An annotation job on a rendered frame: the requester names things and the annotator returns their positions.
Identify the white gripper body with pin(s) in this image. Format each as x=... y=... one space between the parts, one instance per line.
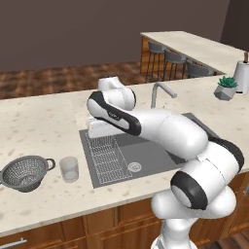
x=99 y=129

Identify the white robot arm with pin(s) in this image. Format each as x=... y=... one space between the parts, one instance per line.
x=168 y=129

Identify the clear glass cup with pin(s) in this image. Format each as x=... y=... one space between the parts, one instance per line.
x=69 y=170

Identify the grey sink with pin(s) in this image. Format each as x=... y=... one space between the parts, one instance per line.
x=152 y=155

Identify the grey metal colander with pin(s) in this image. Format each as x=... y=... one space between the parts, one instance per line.
x=24 y=173

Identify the silver tap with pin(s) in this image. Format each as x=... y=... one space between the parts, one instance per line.
x=155 y=90

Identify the grey bar stool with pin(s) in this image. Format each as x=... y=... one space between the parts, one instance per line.
x=155 y=48
x=197 y=69
x=174 y=58

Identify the wooden cupboard door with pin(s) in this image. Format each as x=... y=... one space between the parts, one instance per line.
x=129 y=230
x=238 y=207

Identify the wooden drawer front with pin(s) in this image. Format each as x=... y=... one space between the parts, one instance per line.
x=35 y=236

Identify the green plant in grey pot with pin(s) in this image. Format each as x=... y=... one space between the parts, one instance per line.
x=226 y=88

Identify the white paper towel roll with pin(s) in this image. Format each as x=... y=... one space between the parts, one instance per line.
x=242 y=76

